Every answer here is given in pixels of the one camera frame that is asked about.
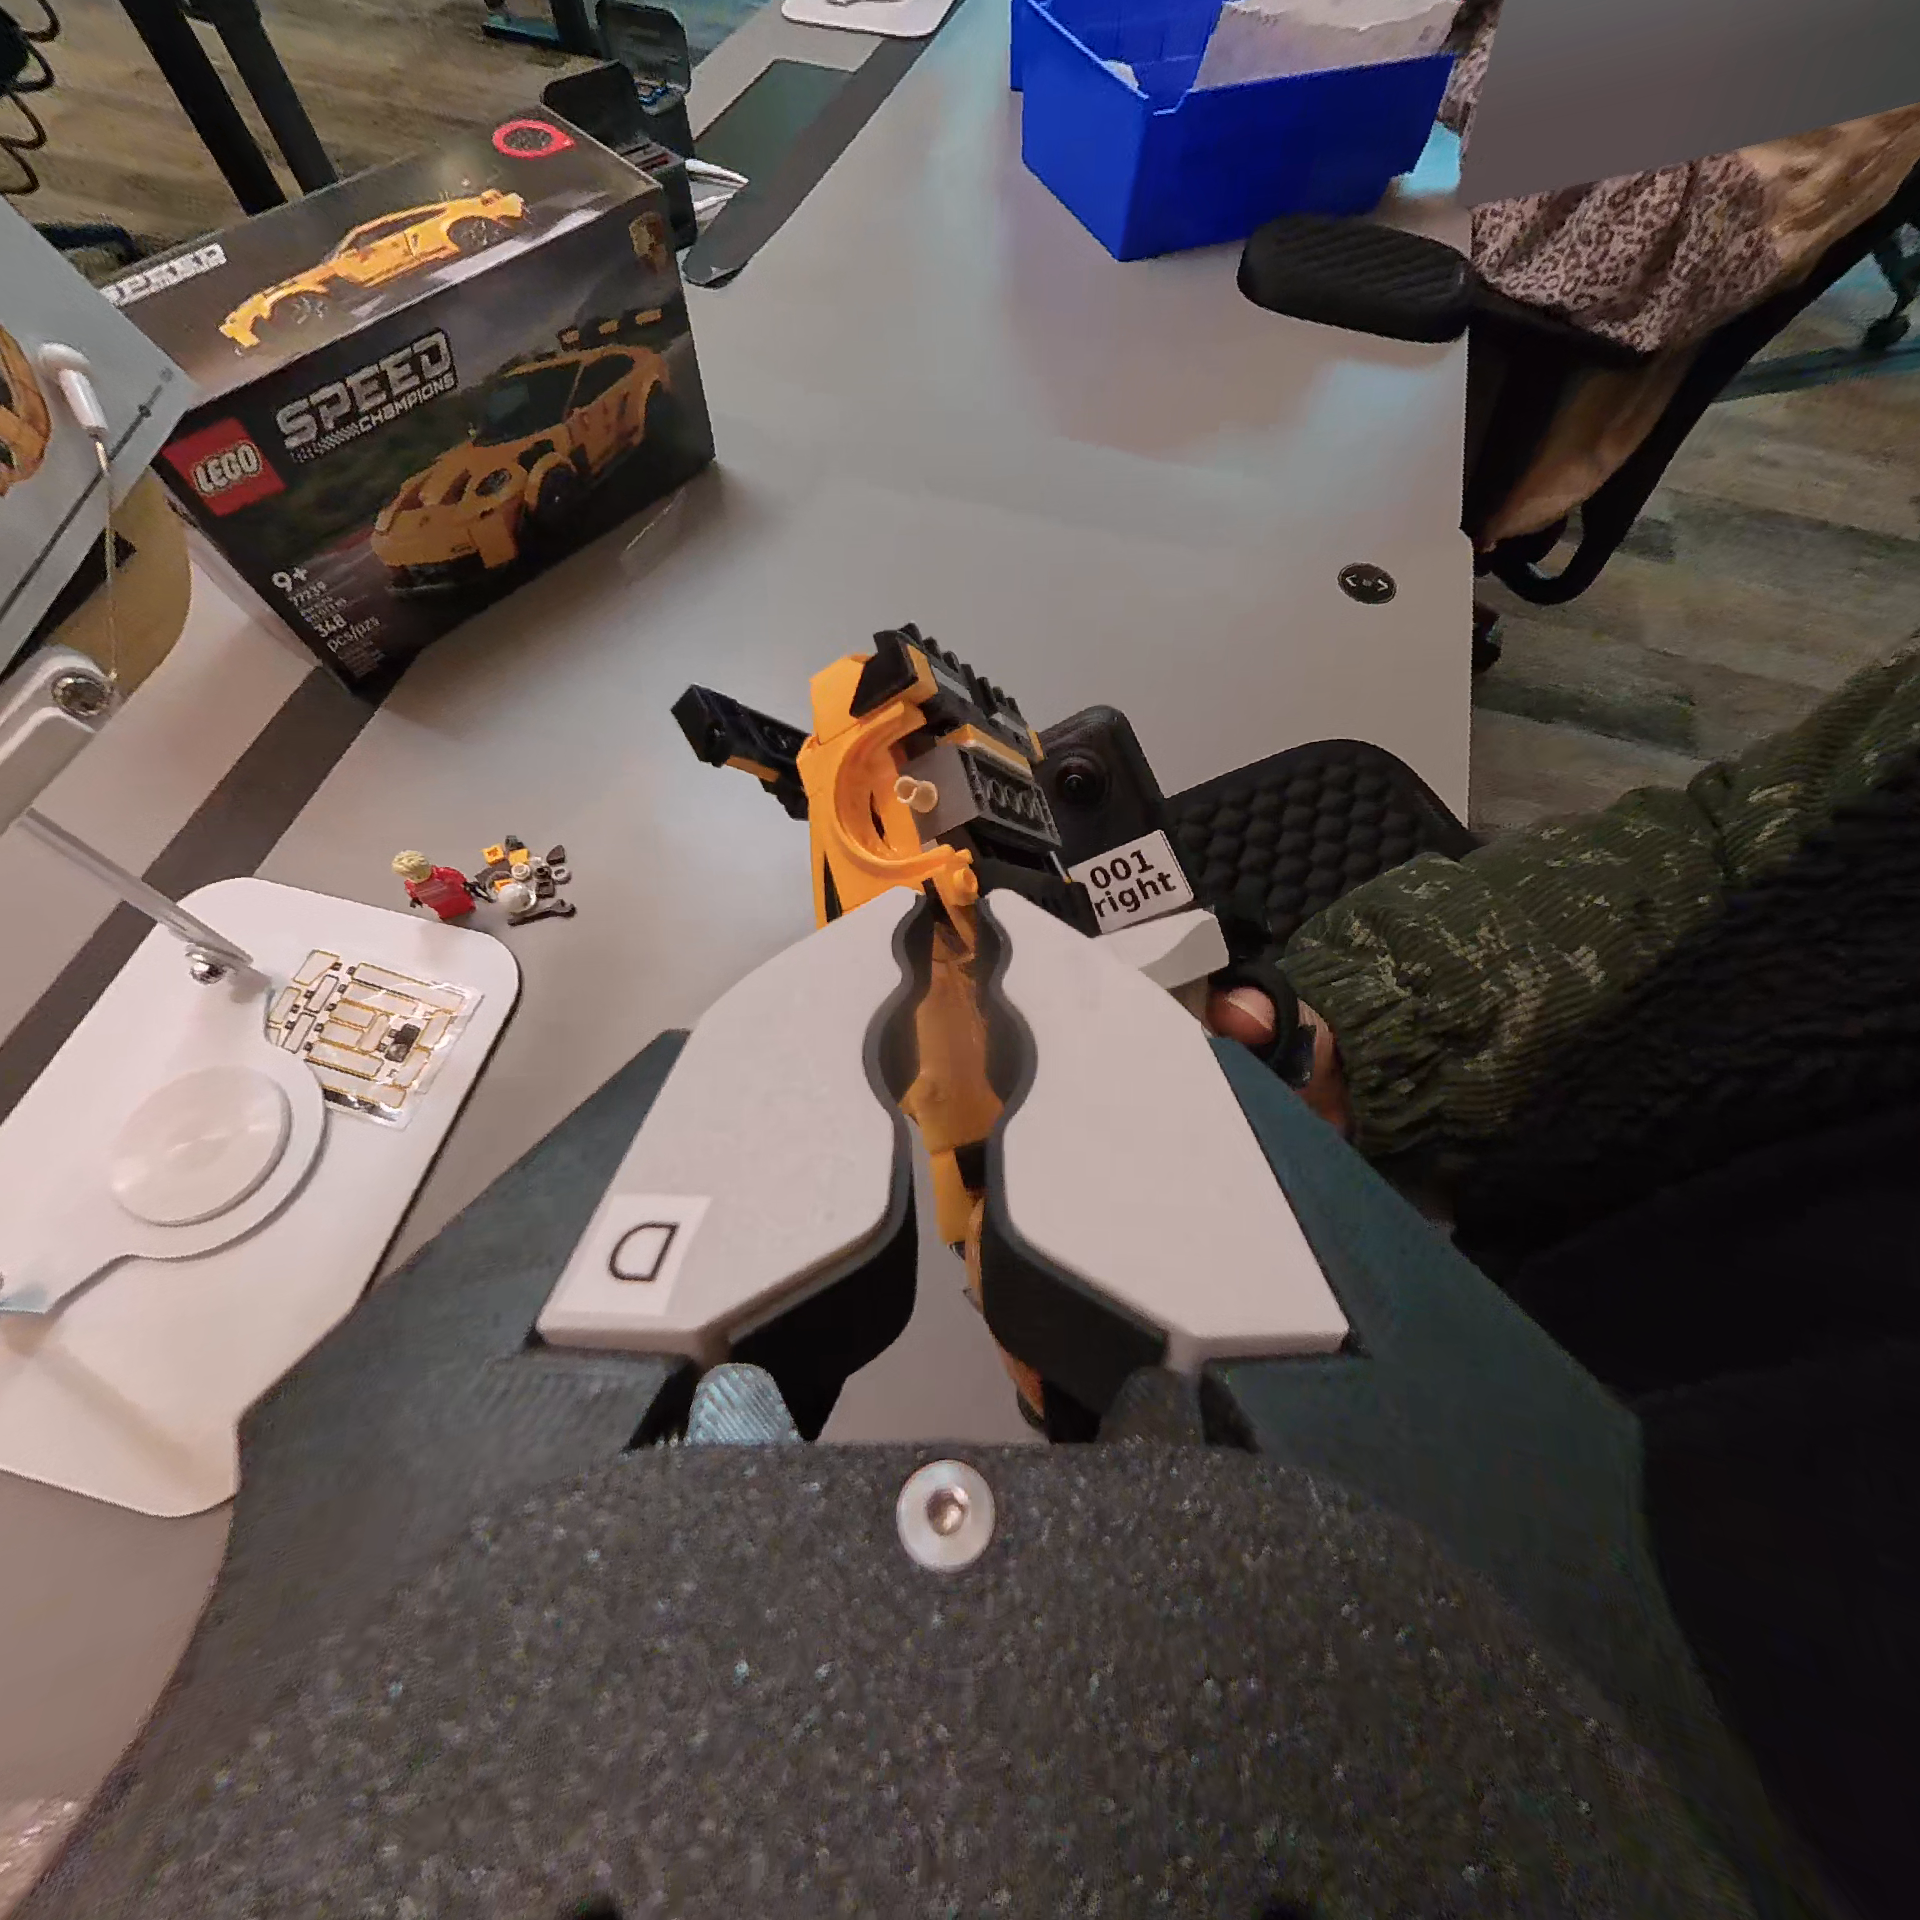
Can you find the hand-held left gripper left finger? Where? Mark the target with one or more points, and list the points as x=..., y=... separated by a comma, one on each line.
x=750, y=1172

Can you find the black office chair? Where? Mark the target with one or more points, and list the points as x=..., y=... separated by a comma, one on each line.
x=1349, y=277

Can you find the leopard print cloth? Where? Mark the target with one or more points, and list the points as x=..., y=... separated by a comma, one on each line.
x=1652, y=225

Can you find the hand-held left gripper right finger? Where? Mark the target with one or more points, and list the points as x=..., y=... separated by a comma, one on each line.
x=1155, y=1186

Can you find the yellow lego car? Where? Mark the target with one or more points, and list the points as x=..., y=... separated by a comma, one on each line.
x=855, y=797

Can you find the blue plastic container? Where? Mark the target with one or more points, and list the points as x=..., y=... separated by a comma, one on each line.
x=1202, y=165

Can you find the white metal book stand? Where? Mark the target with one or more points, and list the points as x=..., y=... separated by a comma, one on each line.
x=149, y=1350

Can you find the lego set box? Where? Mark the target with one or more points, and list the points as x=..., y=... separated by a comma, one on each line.
x=452, y=421

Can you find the person's right hand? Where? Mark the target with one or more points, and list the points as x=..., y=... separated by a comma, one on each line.
x=1276, y=1051

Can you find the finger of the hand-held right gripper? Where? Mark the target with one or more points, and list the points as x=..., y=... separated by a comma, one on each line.
x=1178, y=949

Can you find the small white yellow lego piece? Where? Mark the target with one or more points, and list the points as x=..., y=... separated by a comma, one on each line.
x=529, y=886

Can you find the black desk grommet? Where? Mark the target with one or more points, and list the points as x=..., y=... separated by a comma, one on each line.
x=1366, y=581

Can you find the red lego minifigure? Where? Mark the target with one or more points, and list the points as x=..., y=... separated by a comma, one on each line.
x=437, y=889

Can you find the lego sticker sheet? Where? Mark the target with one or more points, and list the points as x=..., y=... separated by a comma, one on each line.
x=377, y=1037

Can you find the lego instruction booklet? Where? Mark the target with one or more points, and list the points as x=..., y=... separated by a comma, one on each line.
x=61, y=301

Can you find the black textured chair armrest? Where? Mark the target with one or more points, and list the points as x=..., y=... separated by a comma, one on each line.
x=1306, y=826

